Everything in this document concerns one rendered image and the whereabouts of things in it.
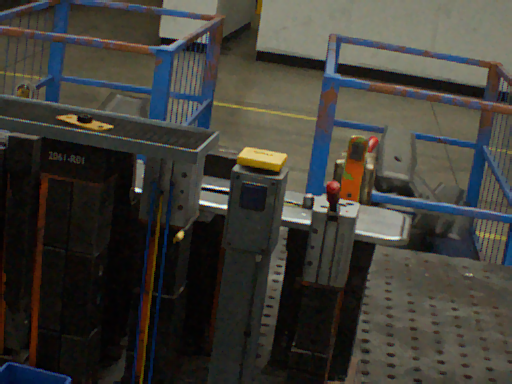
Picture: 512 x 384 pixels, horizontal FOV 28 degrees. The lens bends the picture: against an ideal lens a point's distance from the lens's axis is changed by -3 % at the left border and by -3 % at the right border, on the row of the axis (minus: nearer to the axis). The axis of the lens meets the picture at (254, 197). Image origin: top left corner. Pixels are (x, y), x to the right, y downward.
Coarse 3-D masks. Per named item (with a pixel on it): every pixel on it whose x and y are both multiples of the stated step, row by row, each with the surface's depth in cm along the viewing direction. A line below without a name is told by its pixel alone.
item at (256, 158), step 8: (248, 152) 144; (256, 152) 145; (264, 152) 146; (272, 152) 146; (240, 160) 142; (248, 160) 142; (256, 160) 142; (264, 160) 142; (272, 160) 142; (280, 160) 143; (256, 168) 144; (264, 168) 142; (272, 168) 141; (280, 168) 142
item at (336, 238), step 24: (312, 216) 159; (312, 240) 159; (336, 240) 159; (312, 264) 161; (336, 264) 160; (312, 288) 162; (336, 288) 161; (312, 312) 163; (336, 312) 167; (312, 336) 164; (312, 360) 166
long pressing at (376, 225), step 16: (208, 176) 190; (208, 192) 180; (288, 192) 187; (208, 208) 173; (224, 208) 173; (288, 208) 178; (304, 208) 179; (368, 208) 184; (288, 224) 172; (304, 224) 171; (368, 224) 175; (384, 224) 176; (400, 224) 178; (368, 240) 170; (384, 240) 169; (400, 240) 170
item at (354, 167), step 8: (360, 136) 189; (352, 144) 189; (360, 144) 189; (368, 144) 190; (352, 152) 189; (360, 152) 189; (352, 160) 190; (360, 160) 189; (344, 168) 190; (352, 168) 190; (360, 168) 189; (344, 176) 190; (352, 176) 190; (360, 176) 190; (344, 184) 190; (352, 184) 190; (360, 184) 190; (344, 192) 190; (352, 192) 190; (352, 200) 190
